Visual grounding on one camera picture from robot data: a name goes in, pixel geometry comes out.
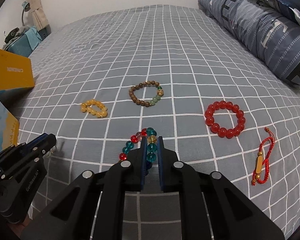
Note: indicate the beige curtain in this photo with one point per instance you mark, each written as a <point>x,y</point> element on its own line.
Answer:
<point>38,15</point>

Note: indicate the blue desk lamp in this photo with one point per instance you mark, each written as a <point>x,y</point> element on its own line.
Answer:
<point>26,7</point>

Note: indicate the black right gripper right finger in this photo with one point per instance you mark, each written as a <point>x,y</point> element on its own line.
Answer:
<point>211,207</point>

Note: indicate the yellow white cardboard box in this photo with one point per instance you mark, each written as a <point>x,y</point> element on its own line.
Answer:
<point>16,78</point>

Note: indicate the blue suitcase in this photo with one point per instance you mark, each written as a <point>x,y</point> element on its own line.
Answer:
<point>25,42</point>

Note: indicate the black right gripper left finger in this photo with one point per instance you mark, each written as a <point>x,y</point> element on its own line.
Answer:
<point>92,206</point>

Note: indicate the grey checked bed sheet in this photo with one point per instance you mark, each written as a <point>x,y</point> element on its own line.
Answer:
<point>101,79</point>

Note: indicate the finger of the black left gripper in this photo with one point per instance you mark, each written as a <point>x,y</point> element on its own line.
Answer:
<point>40,145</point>

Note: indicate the blue grey rolled duvet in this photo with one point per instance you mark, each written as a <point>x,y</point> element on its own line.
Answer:
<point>266,33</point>

